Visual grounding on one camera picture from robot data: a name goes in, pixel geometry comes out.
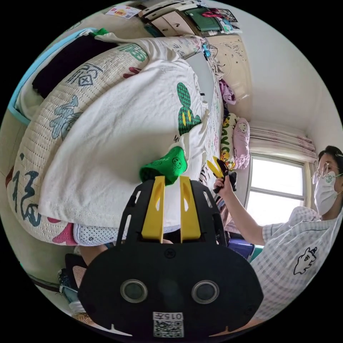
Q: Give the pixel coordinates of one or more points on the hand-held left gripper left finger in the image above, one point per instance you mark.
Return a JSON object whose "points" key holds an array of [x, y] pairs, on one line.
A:
{"points": [[153, 214]]}

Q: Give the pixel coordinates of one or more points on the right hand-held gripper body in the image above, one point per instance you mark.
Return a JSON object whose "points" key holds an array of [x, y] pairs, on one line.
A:
{"points": [[224, 169]]}

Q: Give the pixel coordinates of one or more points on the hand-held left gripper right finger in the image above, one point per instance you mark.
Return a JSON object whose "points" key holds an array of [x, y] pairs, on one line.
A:
{"points": [[187, 214]]}

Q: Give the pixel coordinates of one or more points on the beige long sleeve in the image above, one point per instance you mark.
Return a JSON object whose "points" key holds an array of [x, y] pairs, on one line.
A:
{"points": [[120, 120]]}

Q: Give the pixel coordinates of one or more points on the person's right forearm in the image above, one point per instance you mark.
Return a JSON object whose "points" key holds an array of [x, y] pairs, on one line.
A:
{"points": [[241, 214]]}

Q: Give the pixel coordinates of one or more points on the person's right hand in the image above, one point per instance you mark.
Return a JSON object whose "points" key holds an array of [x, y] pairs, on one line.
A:
{"points": [[224, 185]]}

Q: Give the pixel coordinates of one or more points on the yellow printed pillow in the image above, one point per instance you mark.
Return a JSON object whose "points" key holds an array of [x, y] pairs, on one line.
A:
{"points": [[227, 134]]}

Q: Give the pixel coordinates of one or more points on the pink printed pillow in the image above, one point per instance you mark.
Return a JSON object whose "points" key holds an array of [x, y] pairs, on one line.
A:
{"points": [[241, 142]]}

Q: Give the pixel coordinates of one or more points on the window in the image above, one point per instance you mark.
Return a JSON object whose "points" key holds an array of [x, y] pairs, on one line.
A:
{"points": [[276, 187]]}

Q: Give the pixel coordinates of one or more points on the white dotted cloth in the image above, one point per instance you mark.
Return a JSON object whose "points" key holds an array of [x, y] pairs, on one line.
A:
{"points": [[96, 235]]}

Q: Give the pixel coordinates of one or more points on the purple plastic box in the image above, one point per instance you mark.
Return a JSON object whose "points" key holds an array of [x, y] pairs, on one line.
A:
{"points": [[241, 247]]}

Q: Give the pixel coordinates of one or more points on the pale pink curtain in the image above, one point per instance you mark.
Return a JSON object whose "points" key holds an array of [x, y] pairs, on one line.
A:
{"points": [[281, 140]]}

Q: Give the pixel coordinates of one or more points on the purple crumpled cloth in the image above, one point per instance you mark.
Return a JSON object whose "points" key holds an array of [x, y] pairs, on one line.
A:
{"points": [[227, 91]]}

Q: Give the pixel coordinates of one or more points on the person's body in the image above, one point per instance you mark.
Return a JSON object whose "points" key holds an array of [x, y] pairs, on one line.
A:
{"points": [[289, 241]]}

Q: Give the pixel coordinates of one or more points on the bed with printed woven mat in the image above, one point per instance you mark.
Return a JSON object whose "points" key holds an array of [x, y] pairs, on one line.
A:
{"points": [[40, 134]]}

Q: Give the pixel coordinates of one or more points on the wooden cupboard with items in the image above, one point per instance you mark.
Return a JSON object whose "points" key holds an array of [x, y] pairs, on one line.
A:
{"points": [[174, 20]]}

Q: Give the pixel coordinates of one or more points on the white printed carton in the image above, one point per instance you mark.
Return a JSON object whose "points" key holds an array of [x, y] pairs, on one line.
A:
{"points": [[123, 12]]}

